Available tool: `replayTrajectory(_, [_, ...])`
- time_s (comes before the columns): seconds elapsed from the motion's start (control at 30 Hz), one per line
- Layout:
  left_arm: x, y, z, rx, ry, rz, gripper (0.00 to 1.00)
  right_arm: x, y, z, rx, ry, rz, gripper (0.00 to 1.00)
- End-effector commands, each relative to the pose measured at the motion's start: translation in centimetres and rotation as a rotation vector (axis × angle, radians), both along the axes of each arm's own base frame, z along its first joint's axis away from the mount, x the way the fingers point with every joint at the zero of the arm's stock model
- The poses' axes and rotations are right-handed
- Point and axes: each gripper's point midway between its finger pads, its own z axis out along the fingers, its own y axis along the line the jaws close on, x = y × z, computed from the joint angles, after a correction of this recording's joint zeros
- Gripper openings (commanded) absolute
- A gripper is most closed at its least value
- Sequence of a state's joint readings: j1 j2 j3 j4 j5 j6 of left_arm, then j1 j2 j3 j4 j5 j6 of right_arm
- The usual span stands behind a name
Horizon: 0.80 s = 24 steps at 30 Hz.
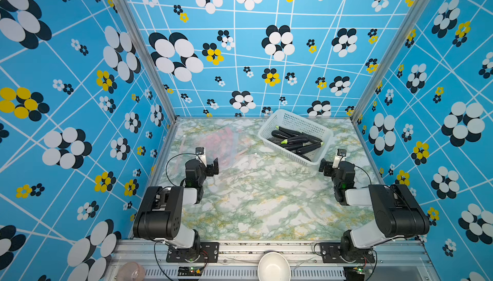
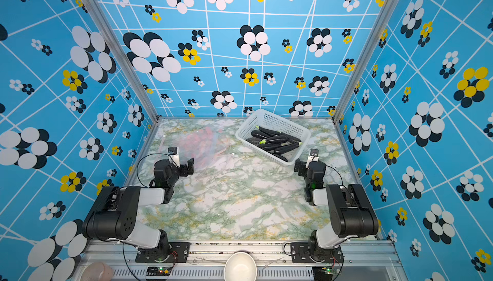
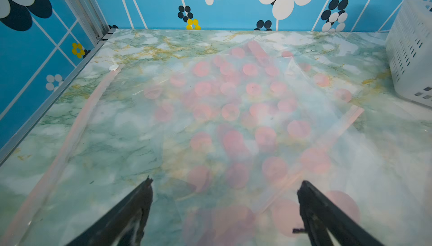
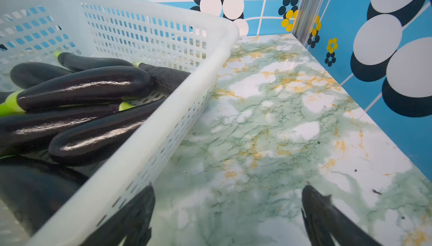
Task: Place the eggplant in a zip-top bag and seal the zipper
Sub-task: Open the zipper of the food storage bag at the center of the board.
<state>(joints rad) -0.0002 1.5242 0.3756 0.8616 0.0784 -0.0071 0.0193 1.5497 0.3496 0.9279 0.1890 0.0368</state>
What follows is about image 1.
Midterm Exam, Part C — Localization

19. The clear pink-dotted zip bag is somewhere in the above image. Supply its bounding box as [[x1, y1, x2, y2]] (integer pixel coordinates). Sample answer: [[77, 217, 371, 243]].
[[178, 124, 258, 173]]

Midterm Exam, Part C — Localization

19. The dark purple eggplant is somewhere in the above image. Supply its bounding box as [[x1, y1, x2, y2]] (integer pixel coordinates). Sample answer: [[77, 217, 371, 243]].
[[281, 135, 309, 145]]

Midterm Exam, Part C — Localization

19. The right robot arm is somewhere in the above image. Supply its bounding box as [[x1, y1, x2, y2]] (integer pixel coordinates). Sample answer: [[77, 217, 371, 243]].
[[319, 160, 430, 263]]

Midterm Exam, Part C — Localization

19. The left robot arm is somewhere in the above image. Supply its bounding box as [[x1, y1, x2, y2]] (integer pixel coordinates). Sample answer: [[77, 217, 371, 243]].
[[132, 157, 219, 263]]

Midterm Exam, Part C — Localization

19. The white plastic basket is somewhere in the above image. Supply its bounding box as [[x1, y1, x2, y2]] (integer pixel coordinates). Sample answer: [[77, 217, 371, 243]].
[[258, 110, 334, 167]]

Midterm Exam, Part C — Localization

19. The white bowl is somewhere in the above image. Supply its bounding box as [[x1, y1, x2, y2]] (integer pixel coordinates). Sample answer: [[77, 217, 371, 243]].
[[258, 252, 291, 281]]

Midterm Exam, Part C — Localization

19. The pink translucent object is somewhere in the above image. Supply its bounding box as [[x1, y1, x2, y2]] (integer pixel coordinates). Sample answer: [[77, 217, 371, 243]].
[[115, 262, 146, 281]]

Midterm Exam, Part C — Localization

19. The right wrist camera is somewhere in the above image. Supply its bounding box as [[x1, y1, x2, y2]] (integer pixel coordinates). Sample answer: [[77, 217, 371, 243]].
[[333, 149, 347, 169]]

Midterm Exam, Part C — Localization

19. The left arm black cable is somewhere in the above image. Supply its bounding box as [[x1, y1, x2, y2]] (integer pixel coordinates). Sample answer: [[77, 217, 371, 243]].
[[164, 153, 198, 188]]

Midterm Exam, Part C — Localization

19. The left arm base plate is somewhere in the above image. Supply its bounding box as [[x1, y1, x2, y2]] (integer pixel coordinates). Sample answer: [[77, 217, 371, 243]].
[[166, 242, 220, 263]]

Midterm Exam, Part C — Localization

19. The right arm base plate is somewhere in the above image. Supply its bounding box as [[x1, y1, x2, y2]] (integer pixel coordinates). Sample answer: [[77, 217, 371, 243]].
[[317, 242, 376, 264]]

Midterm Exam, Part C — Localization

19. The aluminium front rail frame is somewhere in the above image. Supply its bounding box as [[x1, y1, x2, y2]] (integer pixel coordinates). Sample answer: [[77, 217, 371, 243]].
[[104, 240, 439, 280]]

